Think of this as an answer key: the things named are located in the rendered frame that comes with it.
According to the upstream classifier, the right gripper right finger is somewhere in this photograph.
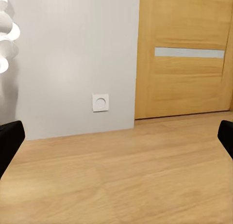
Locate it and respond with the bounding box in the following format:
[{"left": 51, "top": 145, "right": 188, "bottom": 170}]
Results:
[{"left": 217, "top": 120, "right": 233, "bottom": 159}]

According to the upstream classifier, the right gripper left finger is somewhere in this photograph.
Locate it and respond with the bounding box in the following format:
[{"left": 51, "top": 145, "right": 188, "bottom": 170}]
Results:
[{"left": 0, "top": 120, "right": 25, "bottom": 178}]

